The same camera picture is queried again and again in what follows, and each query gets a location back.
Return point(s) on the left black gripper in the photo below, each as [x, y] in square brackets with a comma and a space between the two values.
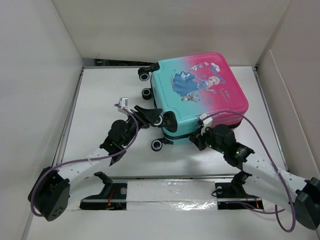
[146, 117]

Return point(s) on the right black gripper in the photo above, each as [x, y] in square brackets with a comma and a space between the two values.
[198, 140]

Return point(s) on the pink and teal kids suitcase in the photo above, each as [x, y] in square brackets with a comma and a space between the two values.
[187, 87]

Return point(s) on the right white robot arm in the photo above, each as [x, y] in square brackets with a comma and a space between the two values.
[258, 177]

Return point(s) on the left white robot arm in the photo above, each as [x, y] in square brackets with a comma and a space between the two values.
[50, 193]

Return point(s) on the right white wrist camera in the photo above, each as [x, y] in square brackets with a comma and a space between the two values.
[205, 121]

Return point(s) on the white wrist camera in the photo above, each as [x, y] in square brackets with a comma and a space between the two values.
[205, 121]
[122, 105]

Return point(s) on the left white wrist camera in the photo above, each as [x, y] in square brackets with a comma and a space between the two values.
[122, 105]

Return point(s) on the aluminium front rail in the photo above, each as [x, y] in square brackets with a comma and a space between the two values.
[176, 177]

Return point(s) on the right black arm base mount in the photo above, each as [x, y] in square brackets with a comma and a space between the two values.
[232, 196]

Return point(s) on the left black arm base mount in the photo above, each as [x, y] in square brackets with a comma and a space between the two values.
[113, 196]

